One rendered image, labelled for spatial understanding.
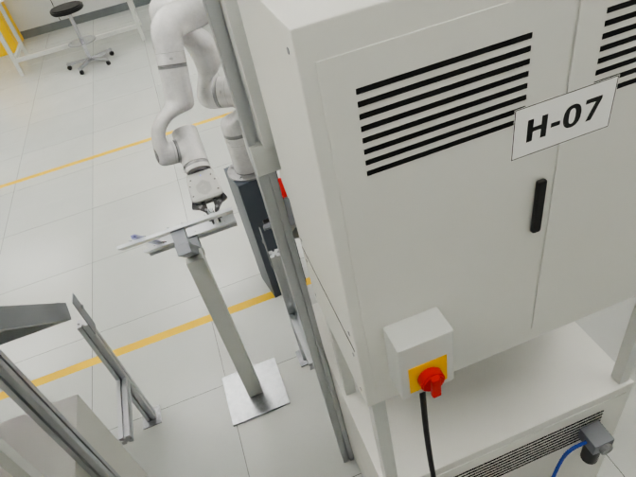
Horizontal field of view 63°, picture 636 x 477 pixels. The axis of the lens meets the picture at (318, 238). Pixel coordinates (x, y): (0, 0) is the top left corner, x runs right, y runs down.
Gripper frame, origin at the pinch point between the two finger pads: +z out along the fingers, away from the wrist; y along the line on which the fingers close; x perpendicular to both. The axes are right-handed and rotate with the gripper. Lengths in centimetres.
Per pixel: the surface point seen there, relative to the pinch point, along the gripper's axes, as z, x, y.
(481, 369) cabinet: 72, -19, 55
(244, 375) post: 51, 56, -12
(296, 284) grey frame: 33.5, -33.1, 14.6
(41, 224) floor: -89, 190, -117
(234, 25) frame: -4, -88, 16
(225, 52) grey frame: -4, -80, 14
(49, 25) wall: -467, 483, -136
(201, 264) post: 12.0, 7.2, -9.6
